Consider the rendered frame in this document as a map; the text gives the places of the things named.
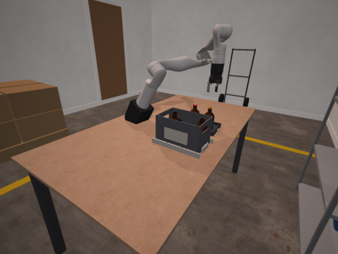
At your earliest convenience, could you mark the brown bottle with green band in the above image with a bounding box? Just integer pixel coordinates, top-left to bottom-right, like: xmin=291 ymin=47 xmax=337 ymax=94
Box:
xmin=205 ymin=107 xmax=214 ymax=129

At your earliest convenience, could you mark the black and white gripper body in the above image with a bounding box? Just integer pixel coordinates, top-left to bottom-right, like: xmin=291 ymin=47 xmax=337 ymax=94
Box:
xmin=207 ymin=54 xmax=225 ymax=83

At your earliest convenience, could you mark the brown glass bottle with red label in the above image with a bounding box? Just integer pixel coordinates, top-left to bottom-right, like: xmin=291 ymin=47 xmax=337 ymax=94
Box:
xmin=191 ymin=104 xmax=199 ymax=113

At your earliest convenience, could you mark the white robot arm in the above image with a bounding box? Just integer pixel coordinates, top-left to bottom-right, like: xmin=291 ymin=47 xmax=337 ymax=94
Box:
xmin=136 ymin=24 xmax=233 ymax=109

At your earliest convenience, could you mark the dark grey divided crate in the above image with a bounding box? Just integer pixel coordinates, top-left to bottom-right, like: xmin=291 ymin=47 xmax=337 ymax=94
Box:
xmin=156 ymin=107 xmax=213 ymax=153

